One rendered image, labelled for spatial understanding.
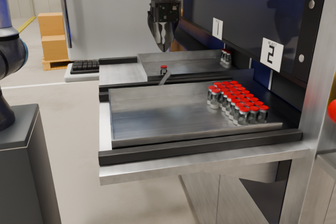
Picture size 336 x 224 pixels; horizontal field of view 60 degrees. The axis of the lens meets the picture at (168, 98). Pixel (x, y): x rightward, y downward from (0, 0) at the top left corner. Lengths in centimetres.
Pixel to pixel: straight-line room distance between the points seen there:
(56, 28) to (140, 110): 376
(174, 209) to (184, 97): 101
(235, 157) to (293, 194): 20
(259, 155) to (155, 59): 65
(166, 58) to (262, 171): 58
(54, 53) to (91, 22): 272
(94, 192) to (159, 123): 125
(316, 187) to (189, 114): 31
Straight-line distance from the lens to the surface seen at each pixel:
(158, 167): 52
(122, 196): 180
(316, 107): 60
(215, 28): 103
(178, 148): 54
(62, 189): 193
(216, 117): 69
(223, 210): 116
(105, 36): 144
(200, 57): 116
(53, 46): 410
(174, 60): 113
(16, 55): 100
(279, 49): 69
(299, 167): 68
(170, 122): 66
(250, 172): 72
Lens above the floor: 119
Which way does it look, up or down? 23 degrees down
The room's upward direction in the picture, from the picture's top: straight up
